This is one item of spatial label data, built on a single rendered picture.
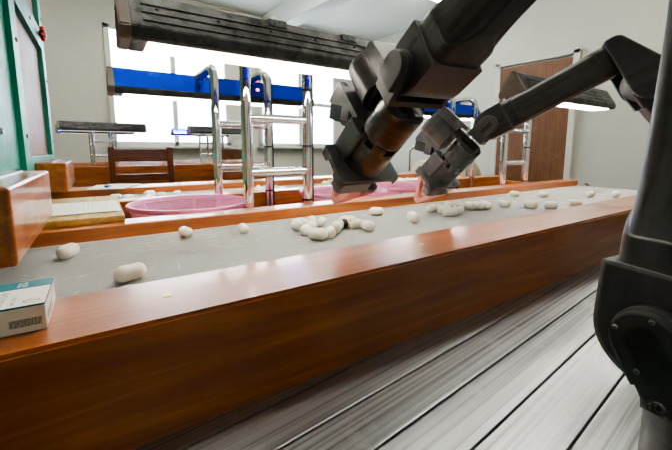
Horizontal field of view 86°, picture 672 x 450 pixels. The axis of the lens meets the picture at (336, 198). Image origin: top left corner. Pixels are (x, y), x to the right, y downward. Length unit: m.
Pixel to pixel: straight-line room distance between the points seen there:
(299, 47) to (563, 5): 5.27
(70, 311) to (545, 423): 0.39
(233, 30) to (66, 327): 0.47
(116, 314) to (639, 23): 5.43
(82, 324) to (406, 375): 0.29
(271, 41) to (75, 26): 5.14
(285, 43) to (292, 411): 0.54
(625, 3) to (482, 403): 5.36
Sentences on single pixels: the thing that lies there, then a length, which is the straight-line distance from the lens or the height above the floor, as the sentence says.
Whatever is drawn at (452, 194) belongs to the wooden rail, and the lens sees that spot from 1.14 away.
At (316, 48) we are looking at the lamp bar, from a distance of 0.70.
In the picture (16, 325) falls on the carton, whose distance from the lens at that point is 0.34.
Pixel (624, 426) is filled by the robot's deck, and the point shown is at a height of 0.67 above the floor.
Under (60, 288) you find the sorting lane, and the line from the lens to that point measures 0.51.
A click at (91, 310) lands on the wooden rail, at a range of 0.36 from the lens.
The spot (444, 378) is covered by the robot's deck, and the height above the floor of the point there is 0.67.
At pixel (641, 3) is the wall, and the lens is 5.54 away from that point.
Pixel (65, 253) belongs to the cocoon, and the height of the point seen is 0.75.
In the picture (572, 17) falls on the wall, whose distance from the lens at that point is 5.73.
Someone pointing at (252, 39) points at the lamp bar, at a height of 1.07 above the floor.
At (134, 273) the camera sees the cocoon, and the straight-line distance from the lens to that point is 0.48.
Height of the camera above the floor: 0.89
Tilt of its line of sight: 8 degrees down
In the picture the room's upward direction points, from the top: straight up
